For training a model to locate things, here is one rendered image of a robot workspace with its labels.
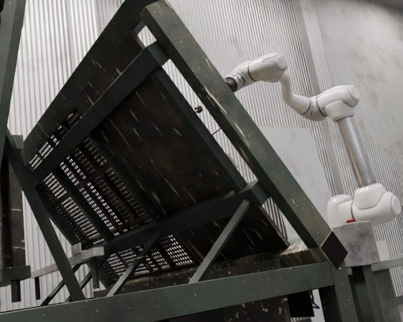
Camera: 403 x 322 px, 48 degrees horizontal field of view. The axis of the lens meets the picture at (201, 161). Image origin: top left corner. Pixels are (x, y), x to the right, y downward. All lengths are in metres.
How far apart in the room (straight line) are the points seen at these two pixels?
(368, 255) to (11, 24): 1.57
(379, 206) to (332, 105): 0.57
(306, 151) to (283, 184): 4.82
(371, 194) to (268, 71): 0.85
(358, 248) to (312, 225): 0.27
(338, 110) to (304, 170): 3.91
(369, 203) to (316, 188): 3.94
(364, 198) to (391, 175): 5.72
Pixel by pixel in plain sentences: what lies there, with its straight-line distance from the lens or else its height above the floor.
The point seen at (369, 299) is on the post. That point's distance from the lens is 2.06.
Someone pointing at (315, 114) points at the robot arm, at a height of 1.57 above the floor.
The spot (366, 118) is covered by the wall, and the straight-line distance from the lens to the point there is 8.20.
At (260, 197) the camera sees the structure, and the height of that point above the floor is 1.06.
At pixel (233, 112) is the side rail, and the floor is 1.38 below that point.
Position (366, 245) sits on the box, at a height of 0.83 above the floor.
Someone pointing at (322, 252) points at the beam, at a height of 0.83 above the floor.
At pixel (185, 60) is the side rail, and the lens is 1.70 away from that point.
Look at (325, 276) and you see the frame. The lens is 1.83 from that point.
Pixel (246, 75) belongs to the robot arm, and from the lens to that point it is 2.20.
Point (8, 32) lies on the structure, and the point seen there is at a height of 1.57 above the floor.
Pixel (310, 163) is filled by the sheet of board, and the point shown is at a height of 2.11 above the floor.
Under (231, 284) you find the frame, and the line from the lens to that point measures 1.54.
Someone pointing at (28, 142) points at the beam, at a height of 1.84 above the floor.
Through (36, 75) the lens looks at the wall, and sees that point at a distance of 5.34.
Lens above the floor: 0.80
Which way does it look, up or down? 14 degrees up
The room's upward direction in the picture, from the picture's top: 9 degrees counter-clockwise
